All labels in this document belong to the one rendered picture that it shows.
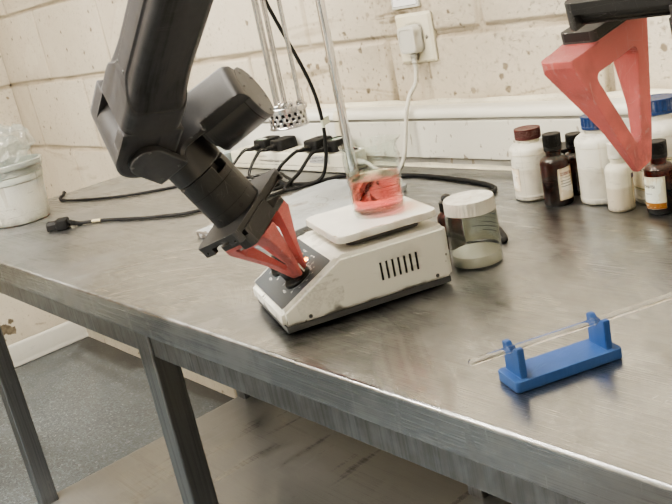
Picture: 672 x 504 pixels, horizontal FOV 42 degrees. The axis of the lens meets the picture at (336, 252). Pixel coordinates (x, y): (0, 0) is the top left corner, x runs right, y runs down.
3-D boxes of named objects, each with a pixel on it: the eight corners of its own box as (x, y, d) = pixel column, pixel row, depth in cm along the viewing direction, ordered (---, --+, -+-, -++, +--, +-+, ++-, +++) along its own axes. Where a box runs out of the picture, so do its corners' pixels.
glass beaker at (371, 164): (352, 227, 95) (337, 152, 93) (353, 212, 101) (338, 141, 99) (415, 215, 95) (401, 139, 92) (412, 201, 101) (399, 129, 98)
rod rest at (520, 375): (517, 395, 70) (511, 354, 69) (497, 379, 73) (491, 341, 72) (624, 358, 72) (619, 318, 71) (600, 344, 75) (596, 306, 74)
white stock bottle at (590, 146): (631, 202, 111) (622, 115, 108) (580, 208, 113) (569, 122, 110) (630, 189, 117) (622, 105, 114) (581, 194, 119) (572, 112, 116)
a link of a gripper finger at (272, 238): (336, 235, 93) (278, 174, 90) (311, 282, 89) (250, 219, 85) (295, 253, 98) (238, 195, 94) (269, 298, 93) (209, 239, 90)
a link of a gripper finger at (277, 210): (331, 245, 92) (272, 184, 89) (305, 294, 88) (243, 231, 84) (289, 262, 97) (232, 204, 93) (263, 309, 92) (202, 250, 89)
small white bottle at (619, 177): (621, 214, 108) (614, 146, 105) (602, 210, 111) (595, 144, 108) (642, 207, 109) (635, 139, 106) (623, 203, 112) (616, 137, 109)
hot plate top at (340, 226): (338, 246, 91) (336, 238, 91) (304, 225, 102) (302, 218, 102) (440, 216, 94) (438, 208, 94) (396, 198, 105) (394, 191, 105)
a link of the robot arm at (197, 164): (142, 134, 88) (131, 155, 83) (191, 92, 86) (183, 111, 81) (190, 182, 91) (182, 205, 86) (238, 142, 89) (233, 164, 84)
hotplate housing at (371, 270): (287, 338, 91) (270, 267, 88) (256, 304, 103) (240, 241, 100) (473, 278, 97) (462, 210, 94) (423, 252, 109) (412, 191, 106)
